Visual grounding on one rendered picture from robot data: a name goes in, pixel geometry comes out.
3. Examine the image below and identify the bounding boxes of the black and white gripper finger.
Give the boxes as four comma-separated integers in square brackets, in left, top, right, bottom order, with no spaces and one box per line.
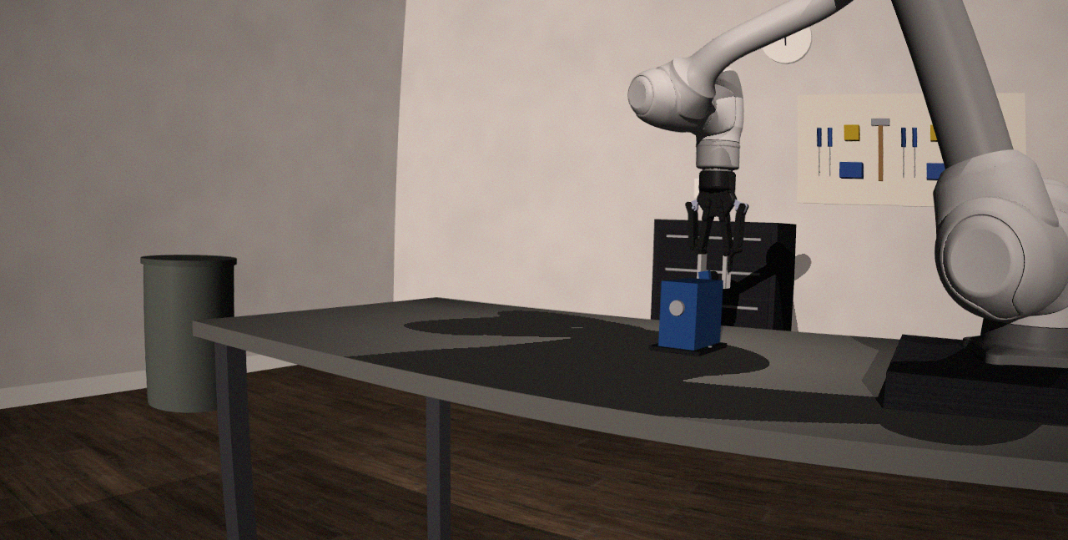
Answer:
[685,198,714,272]
[716,198,748,289]

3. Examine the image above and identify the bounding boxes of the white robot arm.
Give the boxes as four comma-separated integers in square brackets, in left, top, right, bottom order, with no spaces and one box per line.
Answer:
[628,0,1068,368]

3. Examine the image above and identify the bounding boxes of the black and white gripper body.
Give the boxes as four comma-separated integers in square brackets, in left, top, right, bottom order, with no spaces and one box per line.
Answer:
[697,170,737,217]

